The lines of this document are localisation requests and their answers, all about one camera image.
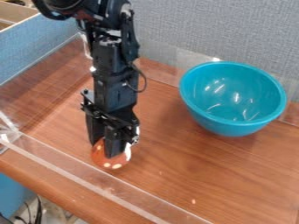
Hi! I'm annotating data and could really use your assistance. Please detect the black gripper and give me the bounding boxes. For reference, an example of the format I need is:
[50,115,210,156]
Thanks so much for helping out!
[82,69,139,158]

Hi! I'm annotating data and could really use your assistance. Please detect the red white-stemmed toy mushroom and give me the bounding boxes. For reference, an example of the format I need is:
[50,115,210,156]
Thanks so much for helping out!
[91,139,133,170]

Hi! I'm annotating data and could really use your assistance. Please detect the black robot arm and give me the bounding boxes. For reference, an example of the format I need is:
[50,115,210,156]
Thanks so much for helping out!
[33,0,143,158]

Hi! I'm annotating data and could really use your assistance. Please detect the blue plastic bowl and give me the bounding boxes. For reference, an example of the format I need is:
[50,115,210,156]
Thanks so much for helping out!
[180,61,288,137]

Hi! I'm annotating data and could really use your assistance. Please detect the clear acrylic left barrier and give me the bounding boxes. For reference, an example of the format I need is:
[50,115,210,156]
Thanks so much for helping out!
[0,34,91,132]

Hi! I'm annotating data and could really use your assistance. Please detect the clear acrylic front barrier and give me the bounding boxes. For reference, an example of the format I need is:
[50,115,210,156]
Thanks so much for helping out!
[0,129,213,224]

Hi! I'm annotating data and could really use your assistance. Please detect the wooden shelf unit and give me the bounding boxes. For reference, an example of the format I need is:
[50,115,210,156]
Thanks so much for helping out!
[0,0,38,32]

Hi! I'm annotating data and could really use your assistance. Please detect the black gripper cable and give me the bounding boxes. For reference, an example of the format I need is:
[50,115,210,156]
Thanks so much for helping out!
[125,62,149,94]

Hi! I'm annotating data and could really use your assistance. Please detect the black cables below table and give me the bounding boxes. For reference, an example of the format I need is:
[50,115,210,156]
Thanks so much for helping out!
[0,195,45,224]

